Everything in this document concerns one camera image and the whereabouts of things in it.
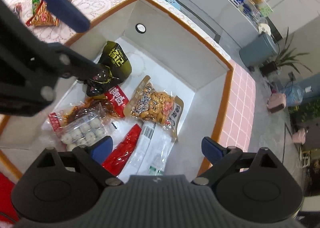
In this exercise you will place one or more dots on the dark green snack packet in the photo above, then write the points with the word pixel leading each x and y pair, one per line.
pixel 117 60

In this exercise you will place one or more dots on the pink checked tablecloth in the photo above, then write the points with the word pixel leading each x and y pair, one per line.
pixel 240 97

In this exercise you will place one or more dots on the long-leaf potted plant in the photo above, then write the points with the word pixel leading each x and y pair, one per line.
pixel 287 55

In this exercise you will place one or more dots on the pink bucket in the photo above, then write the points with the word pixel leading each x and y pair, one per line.
pixel 298 136

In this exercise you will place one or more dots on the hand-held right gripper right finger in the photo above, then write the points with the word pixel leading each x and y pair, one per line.
pixel 213 149

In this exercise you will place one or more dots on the grey trash bin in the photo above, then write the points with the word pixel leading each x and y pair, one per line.
pixel 257 50

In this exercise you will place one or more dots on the red yellow stick snack packet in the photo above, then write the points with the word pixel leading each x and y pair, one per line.
pixel 42 16

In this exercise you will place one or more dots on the pink heater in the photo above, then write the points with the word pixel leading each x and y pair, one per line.
pixel 277 102

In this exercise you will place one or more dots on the orange cardboard box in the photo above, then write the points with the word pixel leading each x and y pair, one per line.
pixel 175 55

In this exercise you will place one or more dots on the small red label snack packet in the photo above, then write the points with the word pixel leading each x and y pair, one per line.
pixel 117 100

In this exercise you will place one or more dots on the brown peanut snack packet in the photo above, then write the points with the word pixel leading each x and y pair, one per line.
pixel 155 105

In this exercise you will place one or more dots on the clear packet of white balls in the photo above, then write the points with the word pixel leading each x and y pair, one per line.
pixel 85 130

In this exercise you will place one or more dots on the trailing pothos plant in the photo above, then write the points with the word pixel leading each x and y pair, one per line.
pixel 310 110

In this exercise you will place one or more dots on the tiny red snack wrapper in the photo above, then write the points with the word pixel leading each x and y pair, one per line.
pixel 18 8

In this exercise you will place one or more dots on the blue water jug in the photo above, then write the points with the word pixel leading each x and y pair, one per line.
pixel 295 95

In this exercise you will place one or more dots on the large red white snack packet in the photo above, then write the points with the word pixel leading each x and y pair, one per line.
pixel 150 147

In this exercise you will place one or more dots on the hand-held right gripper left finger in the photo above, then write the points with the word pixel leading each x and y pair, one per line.
pixel 101 149

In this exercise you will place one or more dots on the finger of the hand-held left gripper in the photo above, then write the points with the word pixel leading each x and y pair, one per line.
pixel 67 10
pixel 75 64

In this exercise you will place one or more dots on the white round device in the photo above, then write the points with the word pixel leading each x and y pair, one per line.
pixel 263 27

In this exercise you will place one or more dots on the green picture board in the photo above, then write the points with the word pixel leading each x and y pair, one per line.
pixel 266 8

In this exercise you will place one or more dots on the light green snack packet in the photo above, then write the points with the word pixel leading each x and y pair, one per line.
pixel 36 2

